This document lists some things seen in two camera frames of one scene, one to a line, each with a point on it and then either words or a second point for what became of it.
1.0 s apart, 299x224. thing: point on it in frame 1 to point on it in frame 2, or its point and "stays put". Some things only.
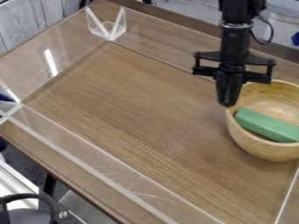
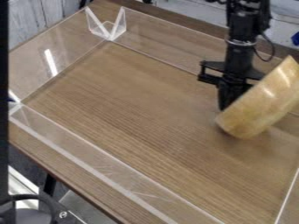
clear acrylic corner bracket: x=107 y=30 stays put
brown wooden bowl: x=275 y=97 to x=267 y=101
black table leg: x=50 y=185 stays put
